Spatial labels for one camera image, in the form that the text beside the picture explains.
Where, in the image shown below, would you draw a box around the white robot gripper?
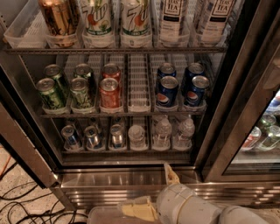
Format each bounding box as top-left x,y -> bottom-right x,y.
117,163 -> 195,224

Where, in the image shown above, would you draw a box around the redbull can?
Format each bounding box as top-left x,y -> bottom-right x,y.
110,124 -> 124,149
84,126 -> 102,151
61,125 -> 82,150

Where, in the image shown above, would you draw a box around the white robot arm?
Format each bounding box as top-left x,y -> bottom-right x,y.
118,164 -> 269,224

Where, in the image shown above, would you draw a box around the front left pepsi can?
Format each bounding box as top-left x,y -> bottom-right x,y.
157,76 -> 179,108

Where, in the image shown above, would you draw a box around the pepsi can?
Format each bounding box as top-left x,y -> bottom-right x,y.
181,63 -> 205,95
157,76 -> 179,108
184,75 -> 209,107
157,62 -> 177,83

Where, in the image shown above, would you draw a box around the right glass fridge door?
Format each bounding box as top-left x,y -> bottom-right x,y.
195,0 -> 280,182

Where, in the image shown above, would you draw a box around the front right pepsi can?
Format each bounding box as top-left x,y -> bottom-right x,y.
184,75 -> 209,107

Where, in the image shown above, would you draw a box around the front orange soda can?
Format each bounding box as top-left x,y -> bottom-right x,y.
99,78 -> 120,109

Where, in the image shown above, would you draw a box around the orange soda can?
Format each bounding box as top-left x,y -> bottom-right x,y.
99,78 -> 120,109
102,63 -> 121,83

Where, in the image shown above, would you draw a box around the green can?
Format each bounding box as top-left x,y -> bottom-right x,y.
36,78 -> 66,109
73,63 -> 97,95
44,64 -> 69,97
70,77 -> 94,109

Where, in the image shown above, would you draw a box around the rear left pepsi can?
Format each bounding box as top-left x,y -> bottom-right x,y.
157,62 -> 177,83

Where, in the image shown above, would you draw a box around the rear right pepsi can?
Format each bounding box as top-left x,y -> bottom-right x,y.
181,63 -> 205,95

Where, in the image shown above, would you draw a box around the rear orange soda can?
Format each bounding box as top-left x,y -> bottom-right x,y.
102,63 -> 121,83

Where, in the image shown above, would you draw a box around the front left green can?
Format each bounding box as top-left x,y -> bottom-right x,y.
36,78 -> 66,109

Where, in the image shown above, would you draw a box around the open steel fridge door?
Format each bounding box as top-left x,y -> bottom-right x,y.
0,68 -> 62,188

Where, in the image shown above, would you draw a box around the rear left green can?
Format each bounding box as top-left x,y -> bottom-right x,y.
44,64 -> 69,97

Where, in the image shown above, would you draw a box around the gold tall can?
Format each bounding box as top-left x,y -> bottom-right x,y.
38,0 -> 80,48

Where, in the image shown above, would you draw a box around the empty top shelf tray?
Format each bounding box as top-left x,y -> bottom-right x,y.
3,0 -> 46,49

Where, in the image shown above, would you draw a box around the left clear plastic bin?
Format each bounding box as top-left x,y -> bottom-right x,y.
87,206 -> 161,224

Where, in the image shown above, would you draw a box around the clear plastic bin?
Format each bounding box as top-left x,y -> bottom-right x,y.
257,208 -> 280,224
87,206 -> 161,224

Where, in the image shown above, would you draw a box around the middle clear water bottle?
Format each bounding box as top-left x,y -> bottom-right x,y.
153,118 -> 172,151

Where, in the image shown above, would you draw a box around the clear water bottle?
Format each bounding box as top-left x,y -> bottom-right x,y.
153,118 -> 172,151
173,118 -> 195,151
129,125 -> 145,151

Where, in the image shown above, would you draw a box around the left clear water bottle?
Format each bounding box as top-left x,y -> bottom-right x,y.
129,125 -> 145,151

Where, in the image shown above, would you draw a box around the right clear water bottle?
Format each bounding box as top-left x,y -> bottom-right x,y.
173,118 -> 195,151

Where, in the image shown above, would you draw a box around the right clear plastic bin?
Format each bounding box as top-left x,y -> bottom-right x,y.
257,208 -> 280,224

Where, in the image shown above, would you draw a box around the left teas tea bottle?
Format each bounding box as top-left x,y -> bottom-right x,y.
158,0 -> 188,44

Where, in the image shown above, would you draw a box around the teas tea bottle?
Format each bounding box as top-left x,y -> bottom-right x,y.
158,0 -> 188,44
196,0 -> 235,46

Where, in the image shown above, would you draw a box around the right 7up bottle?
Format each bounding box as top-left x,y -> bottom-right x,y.
121,0 -> 150,36

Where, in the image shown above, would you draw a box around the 7up bottle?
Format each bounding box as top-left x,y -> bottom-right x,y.
121,0 -> 150,36
80,0 -> 113,37

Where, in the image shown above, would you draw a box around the right teas tea bottle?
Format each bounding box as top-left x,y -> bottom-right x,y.
196,0 -> 235,46

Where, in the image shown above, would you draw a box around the left 7up bottle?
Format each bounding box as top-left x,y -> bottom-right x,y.
80,0 -> 113,37

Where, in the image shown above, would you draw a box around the black floor cables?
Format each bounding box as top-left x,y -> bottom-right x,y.
0,161 -> 88,224

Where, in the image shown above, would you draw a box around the orange floor cable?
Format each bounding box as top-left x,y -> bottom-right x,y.
0,154 -> 12,179

